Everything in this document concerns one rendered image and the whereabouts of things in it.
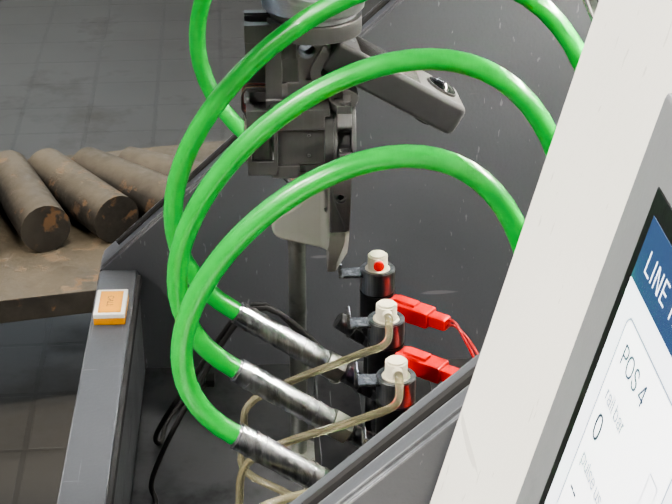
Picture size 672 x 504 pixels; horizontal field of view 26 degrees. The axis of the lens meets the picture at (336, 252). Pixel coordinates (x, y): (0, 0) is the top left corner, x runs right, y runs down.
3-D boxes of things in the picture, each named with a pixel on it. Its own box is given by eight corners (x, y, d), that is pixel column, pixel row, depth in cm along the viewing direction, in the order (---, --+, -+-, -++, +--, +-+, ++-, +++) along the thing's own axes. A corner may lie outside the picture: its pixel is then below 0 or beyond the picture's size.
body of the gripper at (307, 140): (247, 145, 115) (243, -3, 109) (356, 143, 115) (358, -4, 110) (248, 186, 108) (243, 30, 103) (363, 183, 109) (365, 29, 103)
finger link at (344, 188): (324, 213, 114) (324, 110, 110) (346, 213, 114) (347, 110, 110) (327, 240, 110) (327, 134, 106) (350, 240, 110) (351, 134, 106)
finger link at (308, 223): (272, 270, 116) (270, 164, 112) (346, 268, 116) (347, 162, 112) (272, 289, 113) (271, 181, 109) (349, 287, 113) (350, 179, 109)
